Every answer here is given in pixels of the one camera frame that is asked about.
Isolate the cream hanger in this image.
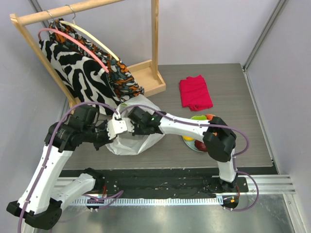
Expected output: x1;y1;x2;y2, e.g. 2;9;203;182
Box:
59;20;120;61

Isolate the fake watermelon slice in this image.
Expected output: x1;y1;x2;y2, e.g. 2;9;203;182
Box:
206;114;215;120

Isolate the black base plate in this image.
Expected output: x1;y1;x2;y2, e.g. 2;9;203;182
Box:
95;168;249;199

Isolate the white plastic bag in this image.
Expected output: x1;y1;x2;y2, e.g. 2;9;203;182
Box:
105;95;164;156

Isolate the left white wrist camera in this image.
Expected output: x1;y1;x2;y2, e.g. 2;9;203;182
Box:
106;119;128;140

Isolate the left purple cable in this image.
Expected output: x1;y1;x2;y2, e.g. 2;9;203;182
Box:
17;102;125;233

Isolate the blue and cream plate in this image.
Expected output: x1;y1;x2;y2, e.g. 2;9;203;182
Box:
183;139;202;152

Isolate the yellow fake orange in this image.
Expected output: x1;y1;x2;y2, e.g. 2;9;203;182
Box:
183;136;194;141

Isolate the white slotted cable duct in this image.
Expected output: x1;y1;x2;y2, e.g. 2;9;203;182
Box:
70;196;223;206

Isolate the purple cable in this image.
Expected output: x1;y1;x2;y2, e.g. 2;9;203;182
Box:
117;104;259;212
17;102;125;233

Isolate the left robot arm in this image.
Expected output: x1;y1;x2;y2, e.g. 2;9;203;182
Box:
6;103;122;233

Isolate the green fake fruit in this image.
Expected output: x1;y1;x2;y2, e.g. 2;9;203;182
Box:
191;115;207;120

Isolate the pink hanger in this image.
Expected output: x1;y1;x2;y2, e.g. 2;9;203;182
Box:
38;28;109;73

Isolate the wooden clothes rack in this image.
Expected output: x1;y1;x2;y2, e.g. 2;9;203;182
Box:
9;0;166;120

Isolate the red cloth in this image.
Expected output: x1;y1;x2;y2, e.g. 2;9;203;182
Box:
179;75;213;111

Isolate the orange patterned garment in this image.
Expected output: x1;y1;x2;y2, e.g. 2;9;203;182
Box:
49;18;144;102

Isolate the aluminium rail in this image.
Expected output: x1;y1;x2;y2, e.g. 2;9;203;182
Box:
53;175;296;195

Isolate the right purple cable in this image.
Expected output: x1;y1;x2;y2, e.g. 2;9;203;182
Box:
117;104;259;212

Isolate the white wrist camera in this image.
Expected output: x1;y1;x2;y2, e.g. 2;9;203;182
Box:
106;119;128;140
122;117;133;128

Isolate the black white zebra garment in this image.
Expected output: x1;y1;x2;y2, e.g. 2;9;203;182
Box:
39;40;121;109

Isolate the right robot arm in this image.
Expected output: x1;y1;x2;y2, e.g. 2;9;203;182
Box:
127;106;238;192

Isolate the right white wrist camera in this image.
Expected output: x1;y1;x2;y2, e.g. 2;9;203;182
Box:
122;117;133;128

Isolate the dark red fake apple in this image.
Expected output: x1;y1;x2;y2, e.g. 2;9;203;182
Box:
194;140;207;152

